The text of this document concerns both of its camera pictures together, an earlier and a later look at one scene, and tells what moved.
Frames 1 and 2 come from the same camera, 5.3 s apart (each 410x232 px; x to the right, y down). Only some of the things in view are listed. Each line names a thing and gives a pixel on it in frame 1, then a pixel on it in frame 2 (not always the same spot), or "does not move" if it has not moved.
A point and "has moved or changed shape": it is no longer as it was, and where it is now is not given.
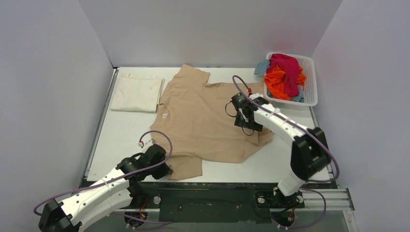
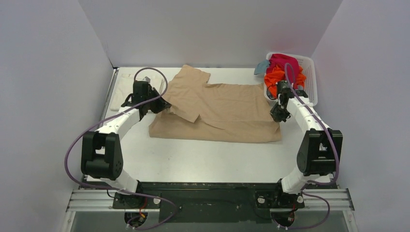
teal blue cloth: (262, 67) does not move
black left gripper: (163, 171) → (156, 103)
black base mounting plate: (181, 203) does not move
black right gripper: (247, 123) → (279, 110)
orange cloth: (275, 80) does not move
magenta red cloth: (290, 65) does not move
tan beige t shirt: (196, 123) has moved or changed shape
